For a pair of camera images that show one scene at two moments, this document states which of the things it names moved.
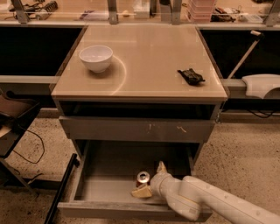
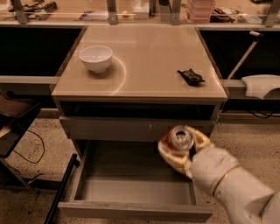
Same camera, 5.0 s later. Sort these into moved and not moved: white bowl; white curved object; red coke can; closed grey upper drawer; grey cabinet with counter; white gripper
Moved: white gripper; red coke can
Not moved: closed grey upper drawer; white bowl; grey cabinet with counter; white curved object
